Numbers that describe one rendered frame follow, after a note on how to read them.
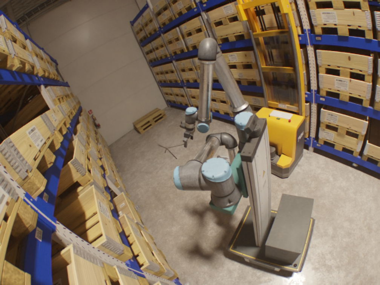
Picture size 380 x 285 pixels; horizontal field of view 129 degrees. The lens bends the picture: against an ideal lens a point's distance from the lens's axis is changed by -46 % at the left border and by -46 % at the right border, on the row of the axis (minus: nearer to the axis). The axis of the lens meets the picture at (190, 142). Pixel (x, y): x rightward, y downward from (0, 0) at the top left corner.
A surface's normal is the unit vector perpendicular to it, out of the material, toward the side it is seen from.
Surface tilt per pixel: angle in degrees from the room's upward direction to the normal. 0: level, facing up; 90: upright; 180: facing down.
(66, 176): 90
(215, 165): 5
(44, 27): 90
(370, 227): 0
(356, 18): 90
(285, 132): 74
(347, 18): 90
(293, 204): 0
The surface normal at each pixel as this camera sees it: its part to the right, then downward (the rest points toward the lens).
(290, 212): -0.35, -0.77
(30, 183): 0.55, 0.30
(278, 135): -0.82, 0.33
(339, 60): -0.76, 0.57
